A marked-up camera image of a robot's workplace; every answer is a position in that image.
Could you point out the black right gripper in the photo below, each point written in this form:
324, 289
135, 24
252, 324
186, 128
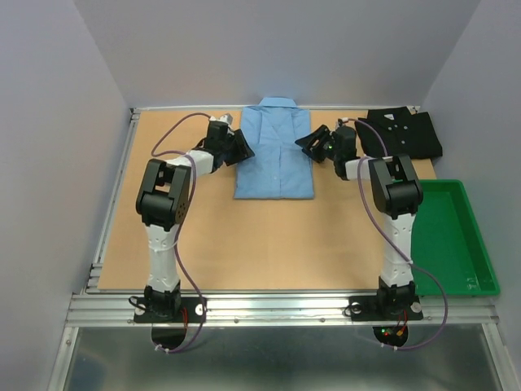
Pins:
321, 133

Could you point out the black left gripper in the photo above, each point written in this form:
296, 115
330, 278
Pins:
242, 151

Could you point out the light blue long sleeve shirt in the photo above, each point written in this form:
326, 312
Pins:
278, 169

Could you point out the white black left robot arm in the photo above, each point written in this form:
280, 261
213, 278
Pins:
163, 201

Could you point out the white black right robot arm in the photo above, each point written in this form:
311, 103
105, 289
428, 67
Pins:
397, 195

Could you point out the folded black shirt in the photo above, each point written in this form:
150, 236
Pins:
402, 132

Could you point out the green plastic tray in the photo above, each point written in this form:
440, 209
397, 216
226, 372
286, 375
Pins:
446, 241

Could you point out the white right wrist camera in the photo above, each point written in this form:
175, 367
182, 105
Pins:
342, 121

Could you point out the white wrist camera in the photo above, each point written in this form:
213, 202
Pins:
225, 118
342, 121

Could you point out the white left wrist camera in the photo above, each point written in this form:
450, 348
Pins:
225, 118

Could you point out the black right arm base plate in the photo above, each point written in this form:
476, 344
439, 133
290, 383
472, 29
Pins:
369, 308

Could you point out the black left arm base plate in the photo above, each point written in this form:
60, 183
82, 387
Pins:
191, 309

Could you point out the aluminium table frame rail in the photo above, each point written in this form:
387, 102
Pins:
277, 275

